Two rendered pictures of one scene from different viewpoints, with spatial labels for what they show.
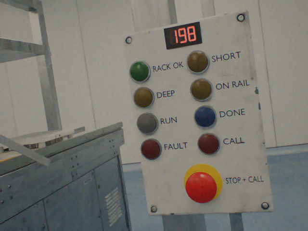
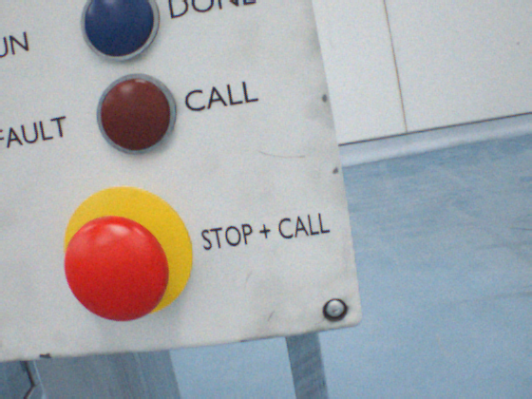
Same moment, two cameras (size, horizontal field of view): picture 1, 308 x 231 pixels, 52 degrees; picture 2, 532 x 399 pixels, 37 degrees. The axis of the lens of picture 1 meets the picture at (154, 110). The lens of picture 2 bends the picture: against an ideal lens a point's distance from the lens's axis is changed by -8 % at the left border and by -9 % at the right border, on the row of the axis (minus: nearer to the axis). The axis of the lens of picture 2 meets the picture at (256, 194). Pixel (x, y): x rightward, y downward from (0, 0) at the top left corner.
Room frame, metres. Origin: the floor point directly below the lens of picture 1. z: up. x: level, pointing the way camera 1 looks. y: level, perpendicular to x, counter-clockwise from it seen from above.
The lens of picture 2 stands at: (0.10, -0.05, 0.96)
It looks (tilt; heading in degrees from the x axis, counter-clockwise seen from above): 14 degrees down; 351
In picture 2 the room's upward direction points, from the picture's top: 10 degrees counter-clockwise
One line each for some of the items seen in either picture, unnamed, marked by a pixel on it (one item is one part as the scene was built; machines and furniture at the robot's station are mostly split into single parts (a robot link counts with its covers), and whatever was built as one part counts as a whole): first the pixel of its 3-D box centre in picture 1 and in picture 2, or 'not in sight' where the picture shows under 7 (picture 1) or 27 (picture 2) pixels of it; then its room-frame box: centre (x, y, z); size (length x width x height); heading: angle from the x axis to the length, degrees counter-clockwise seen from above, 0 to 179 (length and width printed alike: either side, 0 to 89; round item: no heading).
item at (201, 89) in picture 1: (201, 89); not in sight; (0.41, -0.06, 0.99); 0.03 x 0.01 x 0.03; 74
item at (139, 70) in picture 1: (139, 71); not in sight; (0.43, 0.01, 1.03); 0.03 x 0.01 x 0.03; 74
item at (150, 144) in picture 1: (150, 149); not in sight; (0.43, 0.01, 0.92); 0.03 x 0.01 x 0.03; 74
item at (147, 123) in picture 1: (147, 123); not in sight; (0.43, 0.01, 0.96); 0.03 x 0.01 x 0.03; 74
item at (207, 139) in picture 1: (208, 144); (134, 114); (0.41, -0.06, 0.92); 0.03 x 0.01 x 0.03; 74
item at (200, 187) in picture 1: (202, 184); (123, 257); (0.41, -0.05, 0.87); 0.04 x 0.04 x 0.04; 74
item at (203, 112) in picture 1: (205, 116); (118, 21); (0.41, -0.06, 0.96); 0.03 x 0.01 x 0.03; 74
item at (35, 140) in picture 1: (36, 137); not in sight; (1.41, 0.55, 0.88); 0.25 x 0.24 x 0.02; 73
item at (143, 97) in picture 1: (143, 97); not in sight; (0.43, 0.01, 0.99); 0.03 x 0.01 x 0.03; 74
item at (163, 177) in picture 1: (197, 117); (104, 29); (0.44, -0.06, 0.96); 0.17 x 0.06 x 0.26; 74
